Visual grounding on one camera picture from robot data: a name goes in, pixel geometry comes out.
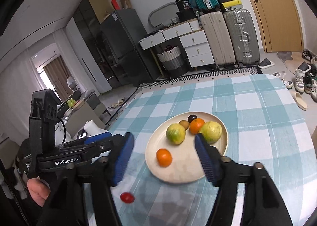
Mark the orange mandarin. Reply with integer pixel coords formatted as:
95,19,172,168
156,148,173,168

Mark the woven laundry basket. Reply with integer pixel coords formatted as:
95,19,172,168
158,45,189,78

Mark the red cherry tomato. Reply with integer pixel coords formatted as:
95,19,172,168
120,192,135,203

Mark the oval mirror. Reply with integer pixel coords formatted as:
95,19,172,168
148,2,178,29

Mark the large orange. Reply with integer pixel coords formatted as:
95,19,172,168
189,118,205,135

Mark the blue plaid tablecloth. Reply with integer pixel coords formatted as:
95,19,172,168
109,74,316,225

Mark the yellow-green guava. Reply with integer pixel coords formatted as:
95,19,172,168
198,121,222,144

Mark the green-yellow citrus fruit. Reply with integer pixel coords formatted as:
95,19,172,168
166,124,186,145

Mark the wooden door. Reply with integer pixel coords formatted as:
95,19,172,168
250,0,303,52

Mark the black refrigerator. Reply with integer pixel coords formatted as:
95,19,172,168
100,8,160,86

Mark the beige suitcase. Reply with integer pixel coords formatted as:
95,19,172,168
199,12,236,67

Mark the cream oval plate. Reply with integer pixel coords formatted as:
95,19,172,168
145,111,228,184

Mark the grey slipper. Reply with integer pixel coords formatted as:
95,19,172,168
257,58,275,69

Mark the silver suitcase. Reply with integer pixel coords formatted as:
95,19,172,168
223,9,260,67

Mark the white drawer desk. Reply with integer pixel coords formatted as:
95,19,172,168
139,19,215,68

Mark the person's left hand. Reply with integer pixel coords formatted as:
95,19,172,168
27,177,51,207

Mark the brown kiwi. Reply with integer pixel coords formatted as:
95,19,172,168
178,120,190,130

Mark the dark plum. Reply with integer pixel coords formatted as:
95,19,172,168
187,115,197,123

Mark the beige slipper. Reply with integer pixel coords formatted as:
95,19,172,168
293,91,308,111

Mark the black glass cabinet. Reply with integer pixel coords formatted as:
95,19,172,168
73,0,126,93

